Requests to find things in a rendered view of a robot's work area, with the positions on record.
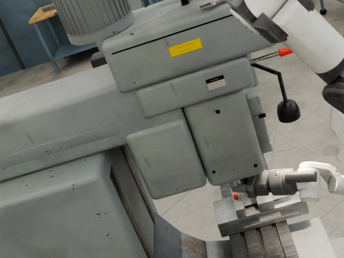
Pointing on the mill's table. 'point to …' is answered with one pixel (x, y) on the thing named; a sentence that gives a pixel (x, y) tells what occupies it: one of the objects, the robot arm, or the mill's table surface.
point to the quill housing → (225, 138)
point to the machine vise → (231, 215)
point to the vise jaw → (265, 202)
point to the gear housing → (195, 86)
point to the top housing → (176, 42)
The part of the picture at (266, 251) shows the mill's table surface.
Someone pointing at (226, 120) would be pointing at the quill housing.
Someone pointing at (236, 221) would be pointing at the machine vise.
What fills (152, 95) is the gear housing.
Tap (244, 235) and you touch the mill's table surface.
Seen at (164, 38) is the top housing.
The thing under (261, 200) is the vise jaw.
